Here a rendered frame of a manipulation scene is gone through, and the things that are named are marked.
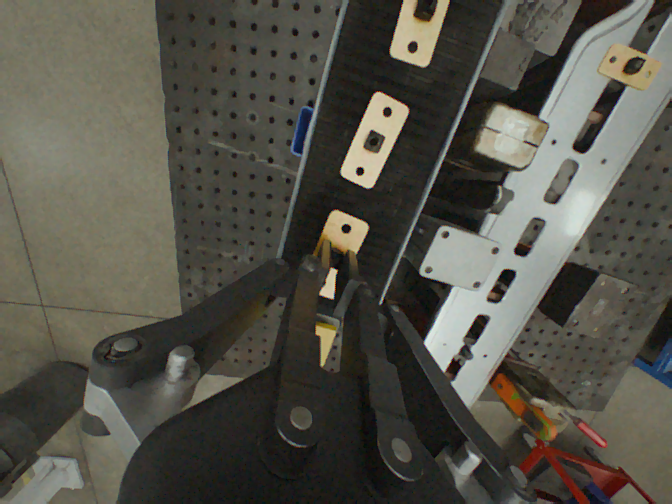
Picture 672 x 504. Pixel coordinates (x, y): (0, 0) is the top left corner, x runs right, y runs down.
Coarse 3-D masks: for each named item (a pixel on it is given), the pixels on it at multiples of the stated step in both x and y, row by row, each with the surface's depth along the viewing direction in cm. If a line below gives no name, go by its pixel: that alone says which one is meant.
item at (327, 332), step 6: (318, 324) 33; (324, 324) 33; (318, 330) 32; (324, 330) 32; (330, 330) 32; (324, 336) 33; (330, 336) 33; (324, 342) 33; (330, 342) 33; (324, 348) 33; (324, 354) 33; (324, 360) 34
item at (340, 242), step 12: (336, 216) 22; (348, 216) 22; (324, 228) 23; (336, 228) 23; (360, 228) 23; (336, 240) 23; (348, 240) 23; (360, 240) 23; (336, 252) 22; (336, 264) 23; (324, 288) 24
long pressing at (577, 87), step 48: (576, 48) 36; (576, 96) 38; (624, 96) 38; (624, 144) 40; (528, 192) 42; (576, 192) 42; (576, 240) 45; (528, 288) 48; (432, 336) 51; (480, 336) 51; (480, 384) 55
